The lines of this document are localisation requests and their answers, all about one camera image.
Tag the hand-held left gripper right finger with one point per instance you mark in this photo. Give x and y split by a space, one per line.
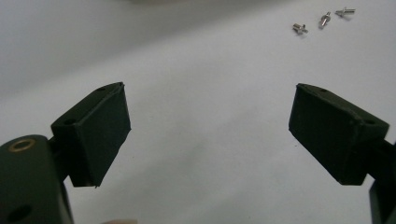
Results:
330 137

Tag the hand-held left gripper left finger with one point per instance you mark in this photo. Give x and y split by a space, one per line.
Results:
93 140

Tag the small silver screw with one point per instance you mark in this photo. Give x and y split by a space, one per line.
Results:
344 12
299 28
324 20

